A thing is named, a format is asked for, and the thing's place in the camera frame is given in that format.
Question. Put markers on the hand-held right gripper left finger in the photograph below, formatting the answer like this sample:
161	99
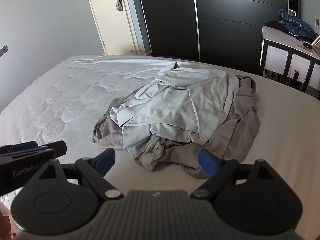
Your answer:
106	161

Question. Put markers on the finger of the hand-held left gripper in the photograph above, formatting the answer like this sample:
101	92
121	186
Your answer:
56	148
23	146

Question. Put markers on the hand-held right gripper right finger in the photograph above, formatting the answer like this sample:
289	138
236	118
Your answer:
208	161

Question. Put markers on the light blue cotton garment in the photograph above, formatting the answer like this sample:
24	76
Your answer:
170	105

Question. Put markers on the cream door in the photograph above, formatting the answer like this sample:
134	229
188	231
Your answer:
107	17

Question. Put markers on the black wardrobe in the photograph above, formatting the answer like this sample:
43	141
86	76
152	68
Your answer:
225	17

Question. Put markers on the small black round device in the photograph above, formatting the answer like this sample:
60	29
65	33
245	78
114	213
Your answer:
307	46

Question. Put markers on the small hanging fabric pouch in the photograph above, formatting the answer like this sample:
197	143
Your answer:
118	5

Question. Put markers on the blue jeans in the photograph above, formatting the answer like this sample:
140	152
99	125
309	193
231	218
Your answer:
297	26

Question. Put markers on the grey wall bracket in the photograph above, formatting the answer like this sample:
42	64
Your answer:
4	49

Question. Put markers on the white dresser with black frame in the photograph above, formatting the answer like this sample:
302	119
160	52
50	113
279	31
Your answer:
275	55

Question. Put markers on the picture frame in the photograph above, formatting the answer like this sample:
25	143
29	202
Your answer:
317	42

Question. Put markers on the white wall control panel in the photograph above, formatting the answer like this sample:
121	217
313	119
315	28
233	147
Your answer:
317	25

